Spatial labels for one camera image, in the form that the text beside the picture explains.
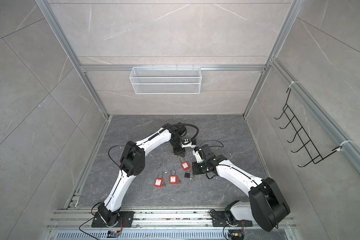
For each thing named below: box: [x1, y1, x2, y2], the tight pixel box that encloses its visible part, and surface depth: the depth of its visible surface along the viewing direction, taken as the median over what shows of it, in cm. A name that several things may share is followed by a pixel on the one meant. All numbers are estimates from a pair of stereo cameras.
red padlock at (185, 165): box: [181, 161, 190, 171], surface depth 92 cm
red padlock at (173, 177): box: [169, 169, 178, 185], surface depth 87 cm
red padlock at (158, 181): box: [154, 171, 163, 188], surface depth 86 cm
